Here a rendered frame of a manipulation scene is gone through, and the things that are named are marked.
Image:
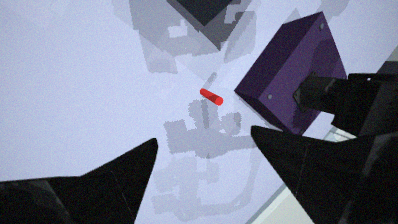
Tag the red peg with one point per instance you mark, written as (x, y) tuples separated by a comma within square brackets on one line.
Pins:
[(212, 97)]

